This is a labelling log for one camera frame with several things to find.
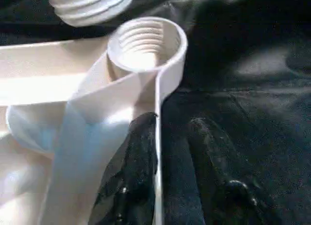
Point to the black shiny mat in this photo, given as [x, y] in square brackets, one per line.
[243, 64]

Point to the white plastic table leg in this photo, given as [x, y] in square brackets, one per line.
[92, 8]

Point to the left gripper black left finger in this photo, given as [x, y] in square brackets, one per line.
[131, 174]

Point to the white plastic table top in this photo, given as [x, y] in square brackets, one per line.
[48, 137]

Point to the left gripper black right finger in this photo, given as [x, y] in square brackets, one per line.
[218, 174]

